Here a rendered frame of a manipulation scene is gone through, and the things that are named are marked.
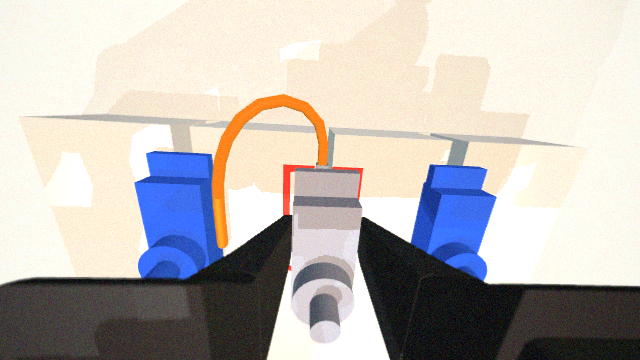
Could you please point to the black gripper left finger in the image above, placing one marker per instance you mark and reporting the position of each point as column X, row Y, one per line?
column 225, row 311

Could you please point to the cream flat deck plate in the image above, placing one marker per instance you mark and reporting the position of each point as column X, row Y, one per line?
column 132, row 198

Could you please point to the grey servo motor with orange cable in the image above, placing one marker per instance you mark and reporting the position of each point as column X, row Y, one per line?
column 326, row 220

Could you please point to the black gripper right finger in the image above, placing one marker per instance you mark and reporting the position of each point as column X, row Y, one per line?
column 427, row 309

